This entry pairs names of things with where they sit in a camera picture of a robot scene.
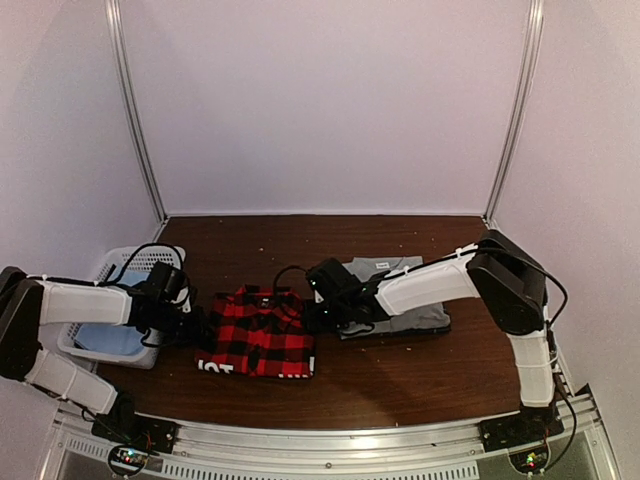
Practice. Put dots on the aluminium front rail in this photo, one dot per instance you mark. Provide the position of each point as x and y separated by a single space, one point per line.
450 450

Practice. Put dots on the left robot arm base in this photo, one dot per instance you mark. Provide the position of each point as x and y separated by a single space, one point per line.
137 439

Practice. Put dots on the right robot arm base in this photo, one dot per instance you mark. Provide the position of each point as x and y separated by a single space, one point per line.
524 435

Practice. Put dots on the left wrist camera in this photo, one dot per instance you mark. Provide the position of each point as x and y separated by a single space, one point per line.
166 288

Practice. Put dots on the aluminium corner post right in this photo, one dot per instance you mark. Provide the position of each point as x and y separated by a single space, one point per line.
529 60

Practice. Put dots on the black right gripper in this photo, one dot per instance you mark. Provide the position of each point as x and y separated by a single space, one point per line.
312 321

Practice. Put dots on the white plastic laundry basket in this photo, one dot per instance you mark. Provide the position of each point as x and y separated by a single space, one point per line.
129 265

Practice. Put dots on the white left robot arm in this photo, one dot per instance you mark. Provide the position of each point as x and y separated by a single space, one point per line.
35 309

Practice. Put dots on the grey button shirt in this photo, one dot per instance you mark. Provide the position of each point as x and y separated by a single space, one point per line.
405 309

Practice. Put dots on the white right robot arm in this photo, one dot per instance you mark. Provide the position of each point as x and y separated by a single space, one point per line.
511 284

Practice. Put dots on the light blue folded shirt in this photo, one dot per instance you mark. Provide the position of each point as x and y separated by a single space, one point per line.
112 340

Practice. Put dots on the aluminium corner post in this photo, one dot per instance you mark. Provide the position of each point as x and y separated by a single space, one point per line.
529 60
132 115

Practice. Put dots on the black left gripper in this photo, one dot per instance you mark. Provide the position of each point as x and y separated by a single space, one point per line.
198 333

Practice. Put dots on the red black plaid shirt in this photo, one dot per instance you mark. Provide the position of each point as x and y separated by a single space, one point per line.
258 332

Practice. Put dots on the aluminium corner post left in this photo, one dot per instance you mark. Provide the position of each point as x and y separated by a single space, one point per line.
132 115

